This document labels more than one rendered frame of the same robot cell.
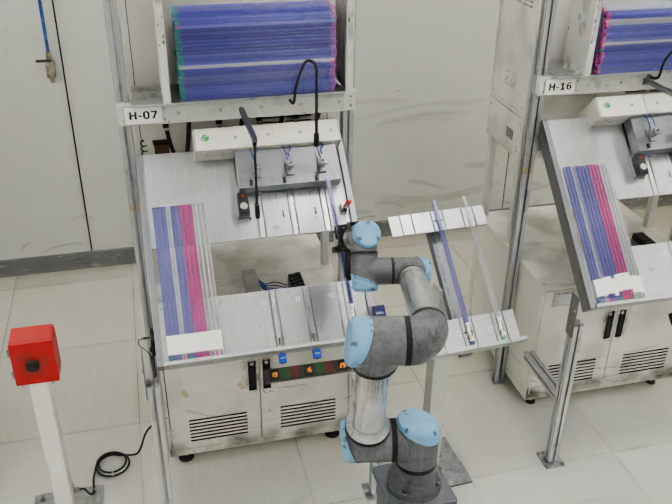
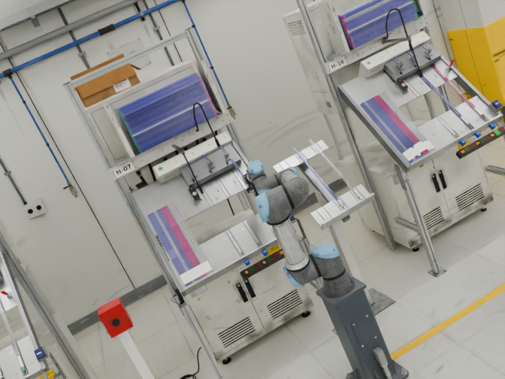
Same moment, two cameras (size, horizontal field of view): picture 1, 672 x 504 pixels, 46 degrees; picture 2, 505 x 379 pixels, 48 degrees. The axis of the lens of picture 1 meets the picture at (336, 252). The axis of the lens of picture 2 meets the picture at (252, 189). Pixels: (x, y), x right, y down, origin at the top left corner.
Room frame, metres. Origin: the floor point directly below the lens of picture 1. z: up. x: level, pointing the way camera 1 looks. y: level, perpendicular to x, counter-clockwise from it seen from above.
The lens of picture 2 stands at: (-0.79, -0.13, 1.94)
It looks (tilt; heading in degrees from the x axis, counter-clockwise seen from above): 18 degrees down; 2
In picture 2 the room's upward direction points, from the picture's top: 24 degrees counter-clockwise
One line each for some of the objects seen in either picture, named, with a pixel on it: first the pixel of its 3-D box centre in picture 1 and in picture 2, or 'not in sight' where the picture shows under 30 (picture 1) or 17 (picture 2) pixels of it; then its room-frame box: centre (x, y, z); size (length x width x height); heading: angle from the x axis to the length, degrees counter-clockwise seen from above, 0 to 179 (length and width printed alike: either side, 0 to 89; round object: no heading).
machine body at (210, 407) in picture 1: (247, 342); (235, 283); (2.62, 0.35, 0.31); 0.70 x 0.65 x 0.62; 104
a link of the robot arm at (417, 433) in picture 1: (414, 438); (326, 259); (1.63, -0.22, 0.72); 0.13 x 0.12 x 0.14; 93
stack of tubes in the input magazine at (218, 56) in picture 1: (255, 49); (167, 112); (2.52, 0.27, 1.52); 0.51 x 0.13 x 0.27; 104
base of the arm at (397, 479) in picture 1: (414, 470); (336, 279); (1.63, -0.23, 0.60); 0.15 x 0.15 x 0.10
